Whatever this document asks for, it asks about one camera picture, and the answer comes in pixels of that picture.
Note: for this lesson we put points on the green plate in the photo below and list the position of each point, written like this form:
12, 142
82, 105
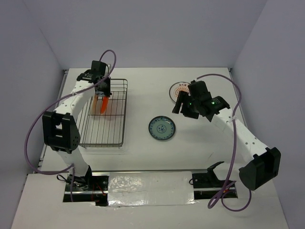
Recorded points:
162, 128

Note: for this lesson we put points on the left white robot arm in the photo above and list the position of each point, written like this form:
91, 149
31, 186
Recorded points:
59, 126

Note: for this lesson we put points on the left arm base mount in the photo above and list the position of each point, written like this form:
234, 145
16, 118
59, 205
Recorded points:
96, 192

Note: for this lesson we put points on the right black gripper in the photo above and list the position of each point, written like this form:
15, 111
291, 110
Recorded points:
183, 97

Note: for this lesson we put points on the orange sunburst plate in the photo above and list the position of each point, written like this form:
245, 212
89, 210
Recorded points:
176, 88

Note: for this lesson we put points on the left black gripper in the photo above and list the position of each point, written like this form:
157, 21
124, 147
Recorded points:
107, 92

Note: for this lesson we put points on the grey wire dish rack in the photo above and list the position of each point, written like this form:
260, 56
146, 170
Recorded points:
105, 130

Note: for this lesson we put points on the silver foil tape sheet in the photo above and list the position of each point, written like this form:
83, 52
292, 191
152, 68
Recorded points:
150, 189

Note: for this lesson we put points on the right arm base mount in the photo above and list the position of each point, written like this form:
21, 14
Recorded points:
208, 179

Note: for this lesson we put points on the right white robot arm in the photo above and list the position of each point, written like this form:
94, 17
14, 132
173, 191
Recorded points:
262, 162

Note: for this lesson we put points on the cream plate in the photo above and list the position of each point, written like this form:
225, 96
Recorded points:
94, 105

